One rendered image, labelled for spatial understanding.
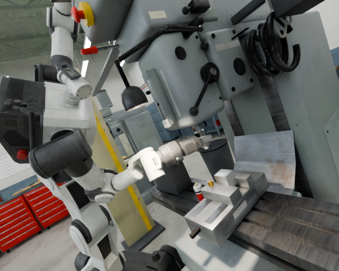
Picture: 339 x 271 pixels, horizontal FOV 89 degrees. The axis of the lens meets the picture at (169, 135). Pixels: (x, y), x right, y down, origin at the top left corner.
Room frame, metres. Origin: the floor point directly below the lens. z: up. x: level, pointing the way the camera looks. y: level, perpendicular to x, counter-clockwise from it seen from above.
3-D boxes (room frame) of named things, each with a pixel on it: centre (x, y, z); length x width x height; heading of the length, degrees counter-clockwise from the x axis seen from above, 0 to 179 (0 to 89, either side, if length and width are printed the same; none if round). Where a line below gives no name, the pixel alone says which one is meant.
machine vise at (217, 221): (0.65, -0.11, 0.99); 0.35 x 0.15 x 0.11; 121
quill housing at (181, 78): (0.70, -0.12, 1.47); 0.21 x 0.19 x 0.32; 30
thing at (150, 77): (0.64, -0.02, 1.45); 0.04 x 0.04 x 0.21; 30
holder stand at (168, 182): (1.05, 0.10, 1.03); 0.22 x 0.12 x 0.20; 33
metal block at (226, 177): (0.66, -0.14, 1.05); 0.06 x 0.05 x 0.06; 31
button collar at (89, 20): (0.58, 0.08, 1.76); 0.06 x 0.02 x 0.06; 30
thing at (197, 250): (0.70, -0.12, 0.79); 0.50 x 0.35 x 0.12; 120
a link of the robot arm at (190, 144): (0.68, -0.03, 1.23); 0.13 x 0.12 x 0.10; 10
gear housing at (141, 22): (0.72, -0.15, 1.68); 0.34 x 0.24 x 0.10; 120
